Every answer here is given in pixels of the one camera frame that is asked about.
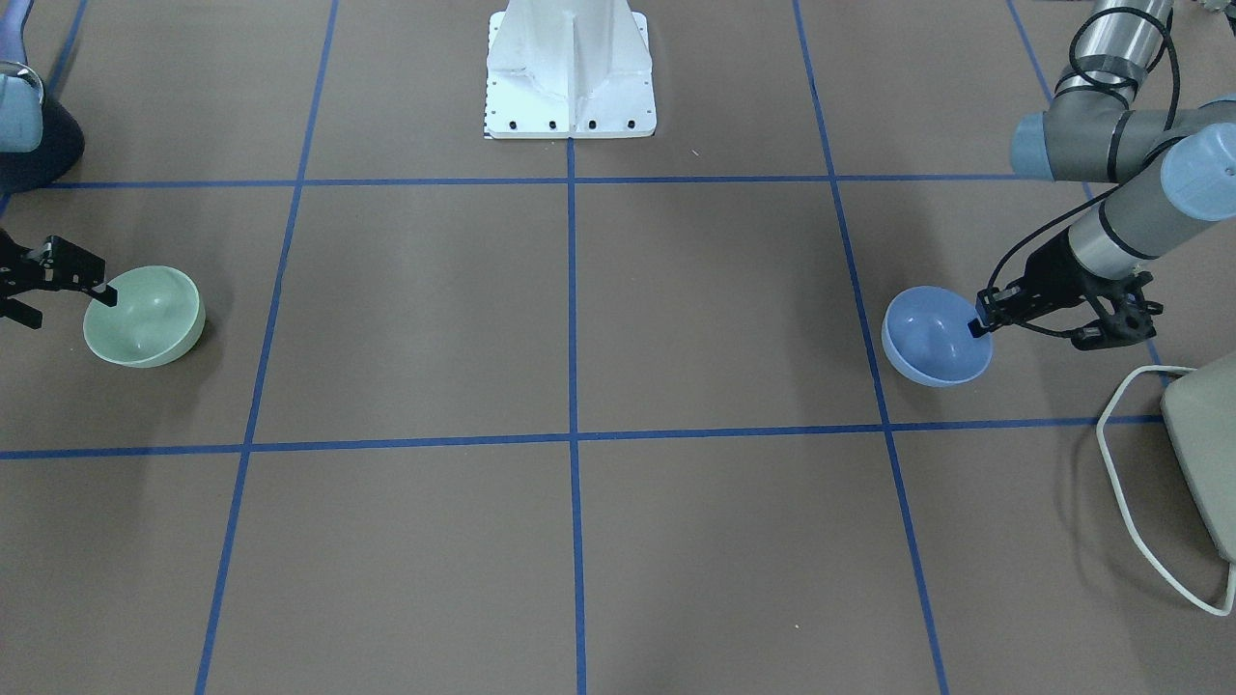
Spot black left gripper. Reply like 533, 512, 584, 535
969, 232, 1163, 351

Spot blue bowl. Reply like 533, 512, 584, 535
880, 286, 995, 388

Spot green bowl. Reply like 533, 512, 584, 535
82, 265, 206, 369

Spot white power cable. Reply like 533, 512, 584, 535
1096, 365, 1236, 617

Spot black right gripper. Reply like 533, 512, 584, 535
1, 229, 117, 330

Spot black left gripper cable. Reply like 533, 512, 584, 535
985, 5, 1185, 339

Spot dark blue saucepan with lid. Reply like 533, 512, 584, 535
1, 1, 85, 195

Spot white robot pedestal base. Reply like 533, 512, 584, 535
483, 1, 658, 140

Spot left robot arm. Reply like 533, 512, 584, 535
969, 1, 1234, 350

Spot beige appliance box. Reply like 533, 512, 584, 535
1162, 352, 1235, 563

